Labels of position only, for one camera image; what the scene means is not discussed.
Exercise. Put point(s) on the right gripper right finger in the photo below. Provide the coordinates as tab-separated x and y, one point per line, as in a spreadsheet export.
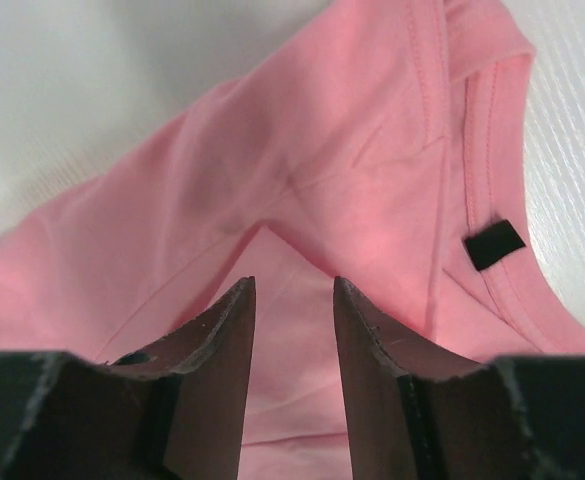
415	410

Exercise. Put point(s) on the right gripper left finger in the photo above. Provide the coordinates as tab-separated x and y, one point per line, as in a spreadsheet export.
174	409

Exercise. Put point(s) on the pink t shirt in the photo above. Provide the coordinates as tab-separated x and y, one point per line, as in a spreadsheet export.
370	146

